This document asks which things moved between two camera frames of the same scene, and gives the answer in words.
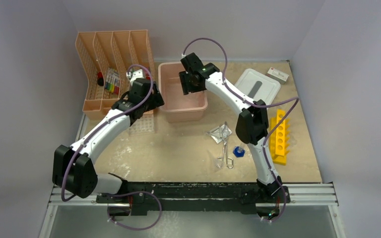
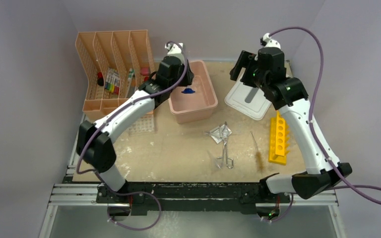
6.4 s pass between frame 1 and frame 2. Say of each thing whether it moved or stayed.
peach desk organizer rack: stayed
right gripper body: moved
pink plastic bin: moved
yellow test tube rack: stayed
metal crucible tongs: stayed
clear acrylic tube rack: stayed
